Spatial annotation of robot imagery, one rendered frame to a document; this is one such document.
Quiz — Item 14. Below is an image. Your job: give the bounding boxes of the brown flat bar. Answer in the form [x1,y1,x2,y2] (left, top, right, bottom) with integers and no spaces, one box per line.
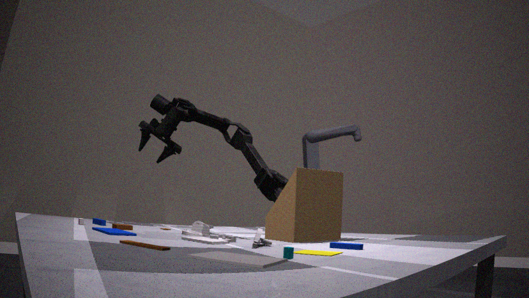
[119,240,170,251]

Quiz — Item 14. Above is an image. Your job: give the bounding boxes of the blue flat plate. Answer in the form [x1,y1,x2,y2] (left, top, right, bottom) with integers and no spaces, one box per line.
[92,227,137,236]

